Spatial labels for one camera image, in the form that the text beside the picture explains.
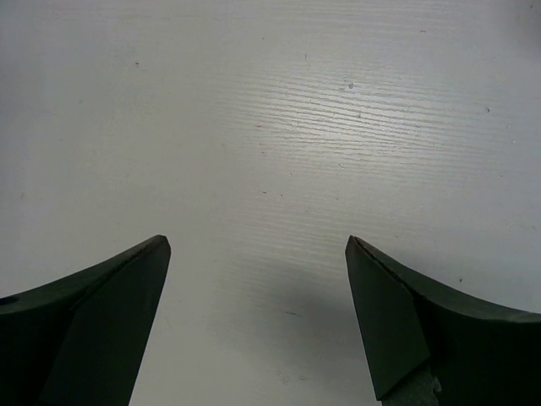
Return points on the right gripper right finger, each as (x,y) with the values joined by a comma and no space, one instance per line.
(430,344)

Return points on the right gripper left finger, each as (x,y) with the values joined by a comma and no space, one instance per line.
(80,340)

